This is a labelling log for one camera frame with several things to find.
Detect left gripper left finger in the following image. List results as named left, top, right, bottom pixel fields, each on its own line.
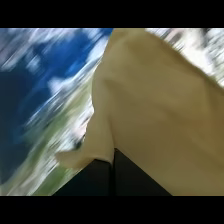
left=52, top=158, right=113, bottom=197

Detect mustard brown pants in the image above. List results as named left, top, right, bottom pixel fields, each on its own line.
left=54, top=28, right=224, bottom=197

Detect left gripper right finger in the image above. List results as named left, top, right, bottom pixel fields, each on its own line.
left=112, top=148, right=173, bottom=197

